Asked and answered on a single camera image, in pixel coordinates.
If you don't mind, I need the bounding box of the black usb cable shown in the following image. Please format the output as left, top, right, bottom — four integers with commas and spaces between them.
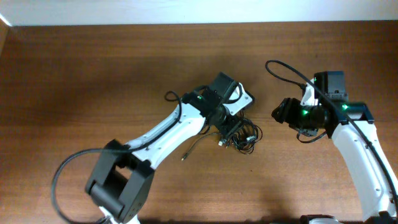
180, 117, 264, 162

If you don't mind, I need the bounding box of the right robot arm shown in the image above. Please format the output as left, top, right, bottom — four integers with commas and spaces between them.
272, 72, 397, 223

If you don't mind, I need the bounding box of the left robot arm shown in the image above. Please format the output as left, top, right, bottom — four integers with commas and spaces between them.
85, 72, 254, 223

